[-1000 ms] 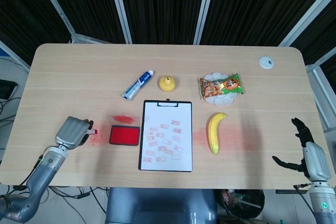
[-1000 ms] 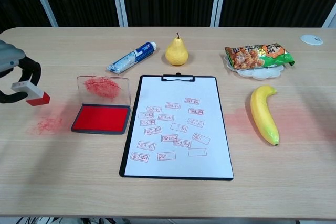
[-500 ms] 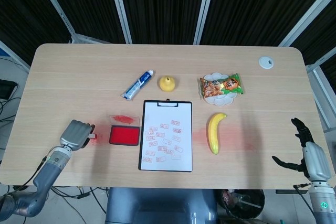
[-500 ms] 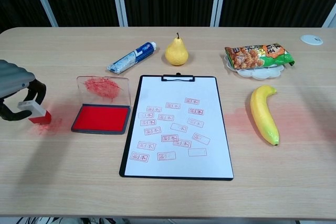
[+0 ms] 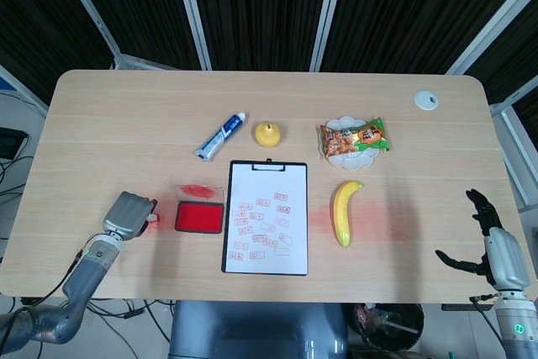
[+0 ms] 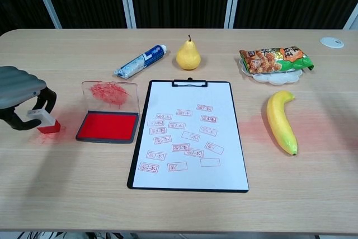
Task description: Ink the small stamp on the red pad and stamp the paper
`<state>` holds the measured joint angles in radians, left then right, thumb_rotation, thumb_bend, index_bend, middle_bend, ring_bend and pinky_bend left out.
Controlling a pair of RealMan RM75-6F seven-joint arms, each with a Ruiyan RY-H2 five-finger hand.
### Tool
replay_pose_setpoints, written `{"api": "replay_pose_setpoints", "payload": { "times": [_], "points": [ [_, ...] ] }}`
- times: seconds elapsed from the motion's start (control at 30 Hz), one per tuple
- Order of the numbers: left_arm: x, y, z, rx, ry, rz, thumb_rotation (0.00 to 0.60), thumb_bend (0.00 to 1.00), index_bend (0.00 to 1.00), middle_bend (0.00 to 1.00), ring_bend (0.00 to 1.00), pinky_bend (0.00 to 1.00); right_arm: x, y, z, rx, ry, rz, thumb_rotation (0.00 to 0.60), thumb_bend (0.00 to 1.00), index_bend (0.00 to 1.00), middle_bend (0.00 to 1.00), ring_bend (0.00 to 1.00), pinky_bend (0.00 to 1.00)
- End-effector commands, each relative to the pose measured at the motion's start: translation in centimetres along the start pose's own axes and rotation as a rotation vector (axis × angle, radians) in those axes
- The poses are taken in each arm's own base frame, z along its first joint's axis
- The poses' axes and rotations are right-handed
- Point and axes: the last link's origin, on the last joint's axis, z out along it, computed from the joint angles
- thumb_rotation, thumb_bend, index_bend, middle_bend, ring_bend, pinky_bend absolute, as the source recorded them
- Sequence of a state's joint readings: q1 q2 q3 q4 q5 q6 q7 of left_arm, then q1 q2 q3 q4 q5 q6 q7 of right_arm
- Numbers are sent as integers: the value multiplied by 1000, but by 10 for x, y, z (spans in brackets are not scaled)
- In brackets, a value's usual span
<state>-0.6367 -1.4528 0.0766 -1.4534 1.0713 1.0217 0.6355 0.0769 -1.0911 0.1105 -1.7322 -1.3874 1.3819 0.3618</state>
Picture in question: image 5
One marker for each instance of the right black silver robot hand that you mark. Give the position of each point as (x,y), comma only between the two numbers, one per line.
(506,258)

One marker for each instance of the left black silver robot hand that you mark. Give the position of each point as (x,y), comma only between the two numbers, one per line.
(126,216)

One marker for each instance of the white and red stamp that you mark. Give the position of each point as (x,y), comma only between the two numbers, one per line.
(154,218)

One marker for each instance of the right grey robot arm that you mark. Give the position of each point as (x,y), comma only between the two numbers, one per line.
(519,329)

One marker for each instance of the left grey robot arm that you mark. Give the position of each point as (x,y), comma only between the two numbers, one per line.
(80,287)

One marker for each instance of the red ink pad case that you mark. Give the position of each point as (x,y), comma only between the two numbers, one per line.
(198,217)

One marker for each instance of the black clipboard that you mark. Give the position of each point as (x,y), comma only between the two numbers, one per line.
(223,224)

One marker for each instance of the blue white toothpaste tube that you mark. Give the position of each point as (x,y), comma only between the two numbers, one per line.
(220,136)

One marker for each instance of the black trash bin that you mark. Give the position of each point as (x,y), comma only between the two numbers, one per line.
(395,329)

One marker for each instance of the black electronic box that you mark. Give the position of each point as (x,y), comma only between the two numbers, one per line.
(10,144)

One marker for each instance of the yellow pear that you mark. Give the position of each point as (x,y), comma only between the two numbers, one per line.
(267,135)

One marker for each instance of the yellow banana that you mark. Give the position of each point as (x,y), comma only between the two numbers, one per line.
(342,216)

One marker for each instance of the white stamped paper sheet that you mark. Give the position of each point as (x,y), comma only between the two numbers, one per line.
(290,262)

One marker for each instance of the blue-grey robot torso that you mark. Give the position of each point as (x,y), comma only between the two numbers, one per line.
(256,329)

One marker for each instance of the white flower-shaped plate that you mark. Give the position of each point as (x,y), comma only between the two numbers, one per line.
(351,161)

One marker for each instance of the green orange snack bag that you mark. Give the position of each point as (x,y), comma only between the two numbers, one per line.
(357,138)

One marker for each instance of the white partition post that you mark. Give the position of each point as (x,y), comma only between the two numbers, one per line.
(330,10)
(88,14)
(193,14)
(492,22)

